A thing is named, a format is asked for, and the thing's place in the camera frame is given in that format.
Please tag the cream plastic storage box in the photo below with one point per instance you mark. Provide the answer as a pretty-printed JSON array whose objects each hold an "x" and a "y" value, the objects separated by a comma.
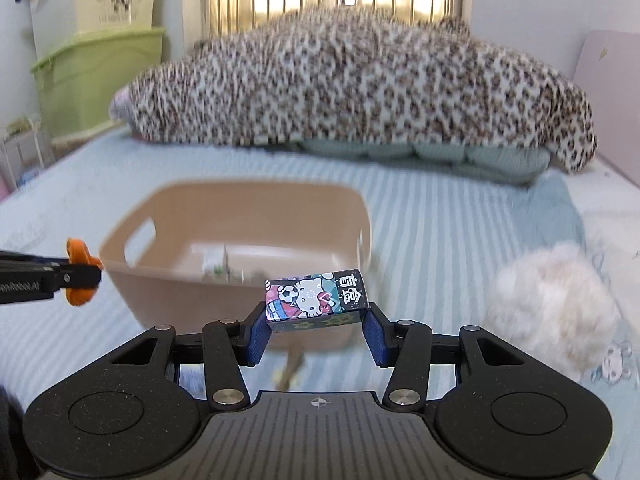
[{"x": 95, "y": 0}]

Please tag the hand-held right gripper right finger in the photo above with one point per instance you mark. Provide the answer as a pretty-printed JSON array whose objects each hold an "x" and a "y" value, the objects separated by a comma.
[{"x": 376, "y": 336}]

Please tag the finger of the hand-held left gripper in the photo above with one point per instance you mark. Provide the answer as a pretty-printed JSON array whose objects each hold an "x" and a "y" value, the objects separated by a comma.
[
  {"x": 30, "y": 284},
  {"x": 30, "y": 258}
]

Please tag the white cartoon printed cloth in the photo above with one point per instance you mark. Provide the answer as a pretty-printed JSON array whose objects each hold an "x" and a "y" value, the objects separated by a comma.
[{"x": 617, "y": 260}]

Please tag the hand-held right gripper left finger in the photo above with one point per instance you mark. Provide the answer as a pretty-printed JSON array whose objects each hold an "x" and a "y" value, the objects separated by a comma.
[{"x": 257, "y": 336}]

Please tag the pale green quilt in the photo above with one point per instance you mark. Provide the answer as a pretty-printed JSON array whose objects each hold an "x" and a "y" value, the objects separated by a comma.
[{"x": 440, "y": 157}]

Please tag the striped blue bed sheet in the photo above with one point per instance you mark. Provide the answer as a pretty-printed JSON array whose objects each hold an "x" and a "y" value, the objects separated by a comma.
[{"x": 440, "y": 240}]

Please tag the cartoon cat printed box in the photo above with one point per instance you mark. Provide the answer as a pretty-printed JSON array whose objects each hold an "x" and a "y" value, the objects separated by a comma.
[{"x": 312, "y": 302}]

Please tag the white fluffy plush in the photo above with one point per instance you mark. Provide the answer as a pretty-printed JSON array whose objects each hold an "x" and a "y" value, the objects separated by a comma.
[{"x": 550, "y": 305}]

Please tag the beige plastic basket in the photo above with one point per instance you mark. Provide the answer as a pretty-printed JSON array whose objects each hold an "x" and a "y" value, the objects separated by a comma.
[{"x": 240, "y": 220}]

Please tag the dark cloth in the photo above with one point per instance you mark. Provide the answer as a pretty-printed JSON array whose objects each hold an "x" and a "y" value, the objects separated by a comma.
[{"x": 12, "y": 435}]

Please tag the leopard print blanket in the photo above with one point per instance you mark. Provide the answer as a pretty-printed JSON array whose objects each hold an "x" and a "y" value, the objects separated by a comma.
[{"x": 350, "y": 85}]

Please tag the orange plastic piece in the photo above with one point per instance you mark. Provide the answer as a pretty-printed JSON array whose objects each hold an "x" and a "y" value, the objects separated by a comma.
[{"x": 80, "y": 252}]

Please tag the green plastic storage box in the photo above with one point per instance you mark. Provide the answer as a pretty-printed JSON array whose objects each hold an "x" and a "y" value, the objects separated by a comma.
[{"x": 85, "y": 85}]

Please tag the teal cloth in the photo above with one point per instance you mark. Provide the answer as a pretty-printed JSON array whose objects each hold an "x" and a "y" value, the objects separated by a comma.
[{"x": 555, "y": 210}]

